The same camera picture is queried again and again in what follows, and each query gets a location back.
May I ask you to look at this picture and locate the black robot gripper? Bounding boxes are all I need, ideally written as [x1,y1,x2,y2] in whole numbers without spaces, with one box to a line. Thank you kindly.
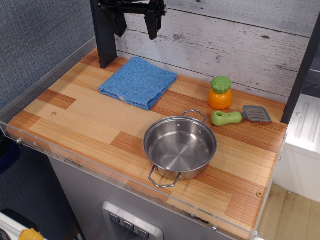
[98,0,167,40]

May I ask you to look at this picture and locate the blue cloth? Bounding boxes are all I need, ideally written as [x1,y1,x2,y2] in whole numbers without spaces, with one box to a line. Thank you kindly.
[98,57,178,111]

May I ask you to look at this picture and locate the orange toy carrot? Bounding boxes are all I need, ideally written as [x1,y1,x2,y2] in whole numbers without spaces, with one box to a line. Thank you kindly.
[208,76,232,110]

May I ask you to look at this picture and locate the white aluminium ledge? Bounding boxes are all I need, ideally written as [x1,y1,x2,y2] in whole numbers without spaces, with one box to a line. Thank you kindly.
[285,94,320,154]

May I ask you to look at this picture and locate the silver dispenser panel with buttons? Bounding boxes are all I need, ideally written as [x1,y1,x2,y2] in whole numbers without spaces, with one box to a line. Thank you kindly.
[102,201,164,240]

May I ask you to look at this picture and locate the yellow object bottom left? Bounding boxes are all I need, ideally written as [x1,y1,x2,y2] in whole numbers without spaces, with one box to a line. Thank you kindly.
[18,228,45,240]

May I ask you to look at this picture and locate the dark grey left post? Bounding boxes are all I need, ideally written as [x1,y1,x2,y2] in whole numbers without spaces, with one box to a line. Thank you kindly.
[90,0,118,69]

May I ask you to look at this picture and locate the dark grey post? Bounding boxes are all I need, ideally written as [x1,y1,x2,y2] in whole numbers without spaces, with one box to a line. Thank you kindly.
[280,15,320,125]
[90,0,118,69]

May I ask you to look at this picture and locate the green-handled grey toy spatula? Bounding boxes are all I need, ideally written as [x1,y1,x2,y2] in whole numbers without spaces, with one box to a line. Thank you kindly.
[211,105,271,127]

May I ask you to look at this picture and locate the metal pot with handles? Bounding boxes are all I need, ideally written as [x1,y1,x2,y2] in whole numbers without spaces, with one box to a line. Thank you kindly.
[142,110,218,189]

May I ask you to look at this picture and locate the clear acrylic guard rail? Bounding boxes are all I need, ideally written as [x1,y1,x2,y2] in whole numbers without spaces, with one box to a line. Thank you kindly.
[0,39,287,240]

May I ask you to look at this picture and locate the dark grey right post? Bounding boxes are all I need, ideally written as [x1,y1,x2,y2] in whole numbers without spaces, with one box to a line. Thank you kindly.
[280,15,320,125]

